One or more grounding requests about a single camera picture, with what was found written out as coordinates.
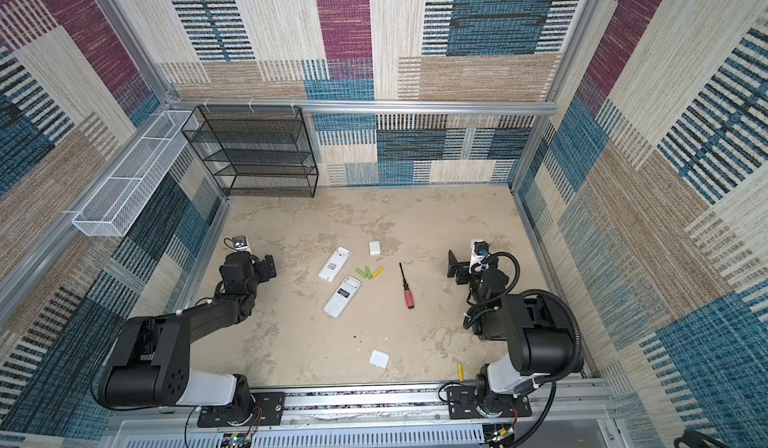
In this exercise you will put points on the black mesh shelf rack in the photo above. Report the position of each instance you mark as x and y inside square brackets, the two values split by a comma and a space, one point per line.
[254, 151]

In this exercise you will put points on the pink handled screwdriver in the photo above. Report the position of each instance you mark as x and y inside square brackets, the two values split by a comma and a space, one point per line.
[408, 296]

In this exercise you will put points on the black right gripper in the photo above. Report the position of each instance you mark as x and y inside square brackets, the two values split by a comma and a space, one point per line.
[463, 269]

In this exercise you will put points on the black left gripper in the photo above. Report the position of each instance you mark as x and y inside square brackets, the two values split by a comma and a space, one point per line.
[263, 268]

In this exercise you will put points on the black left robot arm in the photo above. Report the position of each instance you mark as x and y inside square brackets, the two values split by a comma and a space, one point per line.
[149, 365]

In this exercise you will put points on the red and white remote control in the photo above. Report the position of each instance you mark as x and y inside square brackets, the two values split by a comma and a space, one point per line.
[342, 297]

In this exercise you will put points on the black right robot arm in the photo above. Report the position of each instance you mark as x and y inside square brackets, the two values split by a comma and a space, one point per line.
[544, 345]

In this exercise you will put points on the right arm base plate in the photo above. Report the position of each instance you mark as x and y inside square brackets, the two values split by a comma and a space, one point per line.
[467, 402]

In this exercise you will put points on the white mesh wall basket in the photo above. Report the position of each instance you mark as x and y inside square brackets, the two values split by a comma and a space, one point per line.
[117, 203]

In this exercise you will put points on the white slotted cable duct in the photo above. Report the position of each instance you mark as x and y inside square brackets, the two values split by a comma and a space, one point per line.
[391, 436]

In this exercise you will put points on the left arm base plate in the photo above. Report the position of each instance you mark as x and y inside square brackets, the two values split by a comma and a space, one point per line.
[259, 409]

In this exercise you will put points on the white battery cover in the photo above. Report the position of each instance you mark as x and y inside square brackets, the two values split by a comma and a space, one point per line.
[374, 248]
[379, 359]

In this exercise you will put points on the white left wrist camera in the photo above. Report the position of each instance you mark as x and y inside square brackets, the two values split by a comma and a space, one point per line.
[239, 243]

